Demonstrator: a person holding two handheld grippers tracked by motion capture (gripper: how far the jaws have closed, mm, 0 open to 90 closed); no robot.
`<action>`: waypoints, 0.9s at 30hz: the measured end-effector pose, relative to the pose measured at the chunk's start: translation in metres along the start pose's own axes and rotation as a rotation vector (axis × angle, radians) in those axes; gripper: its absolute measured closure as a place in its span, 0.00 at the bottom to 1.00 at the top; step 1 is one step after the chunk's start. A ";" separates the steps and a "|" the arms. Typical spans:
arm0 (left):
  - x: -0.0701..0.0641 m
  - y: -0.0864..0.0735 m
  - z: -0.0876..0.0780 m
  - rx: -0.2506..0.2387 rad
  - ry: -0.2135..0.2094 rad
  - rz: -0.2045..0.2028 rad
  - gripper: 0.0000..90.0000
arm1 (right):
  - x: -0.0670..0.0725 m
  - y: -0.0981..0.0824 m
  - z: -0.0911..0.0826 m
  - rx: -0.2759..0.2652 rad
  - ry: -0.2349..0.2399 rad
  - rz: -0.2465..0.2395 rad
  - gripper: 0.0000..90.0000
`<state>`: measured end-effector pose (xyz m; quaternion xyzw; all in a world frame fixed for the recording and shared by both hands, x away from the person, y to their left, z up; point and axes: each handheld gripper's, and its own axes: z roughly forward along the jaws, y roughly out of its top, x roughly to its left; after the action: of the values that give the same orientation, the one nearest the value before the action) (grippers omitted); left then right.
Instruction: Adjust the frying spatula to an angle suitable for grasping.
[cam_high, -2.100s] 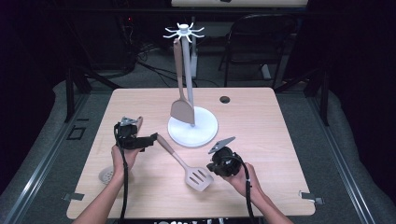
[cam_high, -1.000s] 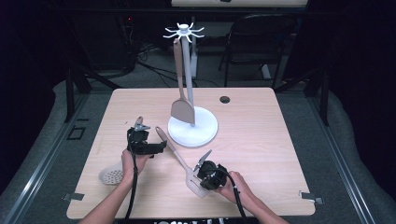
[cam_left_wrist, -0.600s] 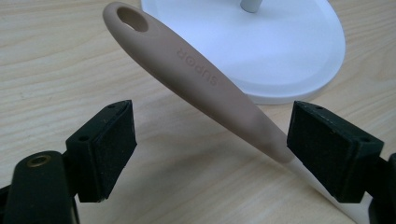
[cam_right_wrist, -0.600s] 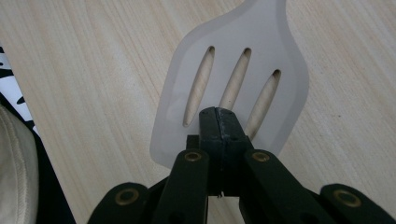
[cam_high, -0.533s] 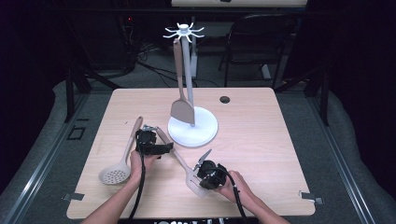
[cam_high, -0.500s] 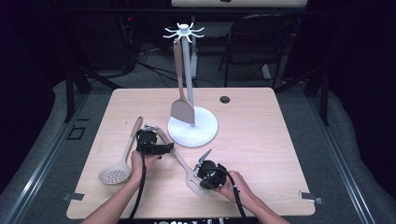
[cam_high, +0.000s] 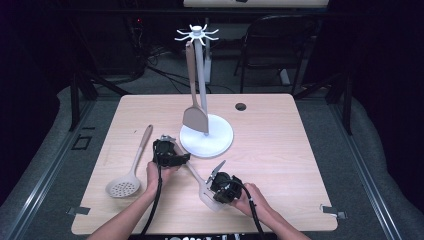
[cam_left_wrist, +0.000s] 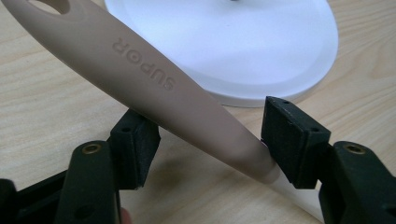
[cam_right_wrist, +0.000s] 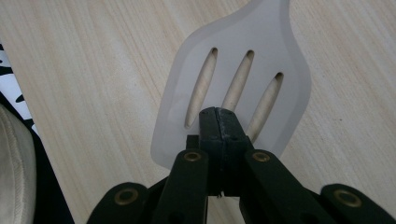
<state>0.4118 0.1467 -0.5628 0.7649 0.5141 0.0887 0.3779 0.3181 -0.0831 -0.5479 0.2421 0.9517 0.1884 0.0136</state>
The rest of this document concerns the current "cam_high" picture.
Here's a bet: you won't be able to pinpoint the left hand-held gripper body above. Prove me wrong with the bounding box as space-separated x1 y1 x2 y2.
152 134 178 168

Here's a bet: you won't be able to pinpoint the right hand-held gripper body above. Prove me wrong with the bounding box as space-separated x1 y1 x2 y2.
205 159 244 201

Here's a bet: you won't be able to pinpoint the beige silicone slotted turner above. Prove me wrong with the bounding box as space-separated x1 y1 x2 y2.
173 141 225 213

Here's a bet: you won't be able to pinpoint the white utensil rack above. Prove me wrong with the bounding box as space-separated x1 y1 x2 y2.
174 23 235 159

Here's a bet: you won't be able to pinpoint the beige silicone solid spatula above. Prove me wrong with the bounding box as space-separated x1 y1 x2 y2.
182 40 210 135

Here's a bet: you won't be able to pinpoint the beige silicone skimmer spoon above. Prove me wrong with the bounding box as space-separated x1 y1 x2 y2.
105 124 154 199

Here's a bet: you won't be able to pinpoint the person's left hand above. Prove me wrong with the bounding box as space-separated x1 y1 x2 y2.
145 160 180 195

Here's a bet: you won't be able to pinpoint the person's right hand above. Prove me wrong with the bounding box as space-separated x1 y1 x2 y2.
231 182 268 218

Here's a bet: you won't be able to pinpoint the black strip with white print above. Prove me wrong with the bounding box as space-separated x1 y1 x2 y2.
129 232 278 240

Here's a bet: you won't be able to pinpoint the white table leg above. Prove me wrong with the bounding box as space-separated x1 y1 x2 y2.
203 16 213 85

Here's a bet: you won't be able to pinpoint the black folding chair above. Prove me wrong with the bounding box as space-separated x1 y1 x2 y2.
233 14 318 97

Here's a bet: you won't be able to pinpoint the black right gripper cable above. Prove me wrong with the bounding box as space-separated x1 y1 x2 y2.
233 174 267 240

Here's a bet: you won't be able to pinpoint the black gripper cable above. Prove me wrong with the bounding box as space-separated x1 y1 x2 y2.
140 164 164 240
233 174 267 240

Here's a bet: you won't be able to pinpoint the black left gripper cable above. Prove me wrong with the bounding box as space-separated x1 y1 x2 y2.
140 164 164 240

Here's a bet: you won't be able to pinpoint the black floor cables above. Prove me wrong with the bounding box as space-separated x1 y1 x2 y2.
133 16 236 95

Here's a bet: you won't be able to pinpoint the grey table corner bracket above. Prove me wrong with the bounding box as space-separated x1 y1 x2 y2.
319 203 348 221
66 206 91 216

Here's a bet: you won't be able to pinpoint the black metal stand frame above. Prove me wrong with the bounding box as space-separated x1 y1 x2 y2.
293 71 355 136
68 64 132 133

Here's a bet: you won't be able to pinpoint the aluminium floor rail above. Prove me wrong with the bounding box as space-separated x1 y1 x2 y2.
328 102 408 240
0 99 98 240

